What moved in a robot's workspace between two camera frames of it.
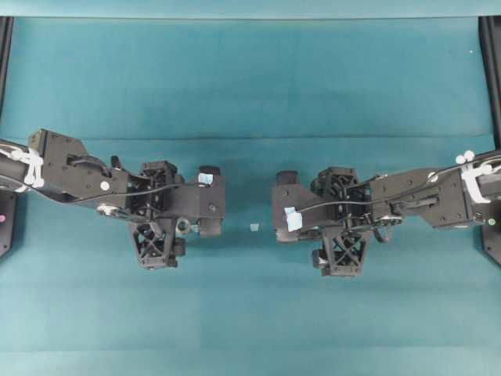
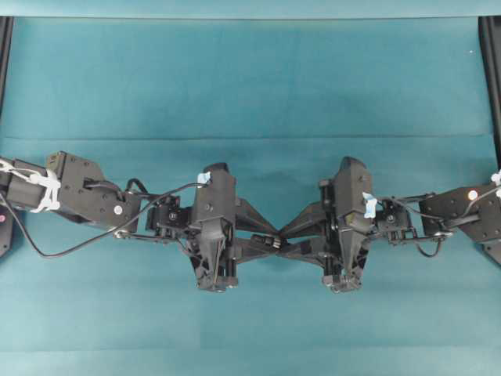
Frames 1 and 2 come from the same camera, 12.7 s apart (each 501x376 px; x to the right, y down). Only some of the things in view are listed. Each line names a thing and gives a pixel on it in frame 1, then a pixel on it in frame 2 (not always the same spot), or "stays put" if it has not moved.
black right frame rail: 490,45 stays put
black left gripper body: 150,210 to 212,242
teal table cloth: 253,97 stays put
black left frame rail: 6,30 stays put
